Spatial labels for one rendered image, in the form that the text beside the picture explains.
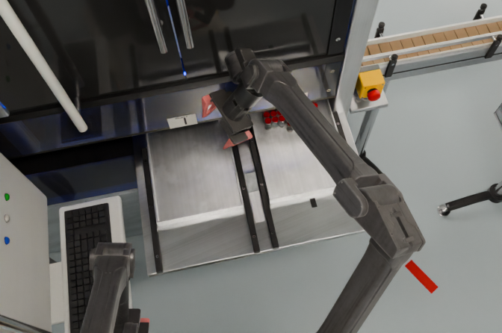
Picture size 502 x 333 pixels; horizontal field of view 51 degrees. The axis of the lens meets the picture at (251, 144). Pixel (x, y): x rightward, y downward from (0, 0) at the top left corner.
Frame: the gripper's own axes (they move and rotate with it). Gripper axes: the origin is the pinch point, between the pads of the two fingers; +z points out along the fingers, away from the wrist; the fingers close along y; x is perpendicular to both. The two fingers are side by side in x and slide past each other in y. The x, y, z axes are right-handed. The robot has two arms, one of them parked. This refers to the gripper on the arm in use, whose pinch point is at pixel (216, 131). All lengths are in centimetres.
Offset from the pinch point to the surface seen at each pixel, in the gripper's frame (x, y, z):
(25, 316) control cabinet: -45, 12, 51
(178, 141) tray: 15.3, -13.2, 36.6
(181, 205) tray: 4.3, 5.9, 37.9
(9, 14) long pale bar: -41, -30, -17
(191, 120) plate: 13.0, -13.0, 22.1
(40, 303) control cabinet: -38, 9, 60
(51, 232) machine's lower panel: -5, -23, 115
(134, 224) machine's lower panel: 23, -9, 106
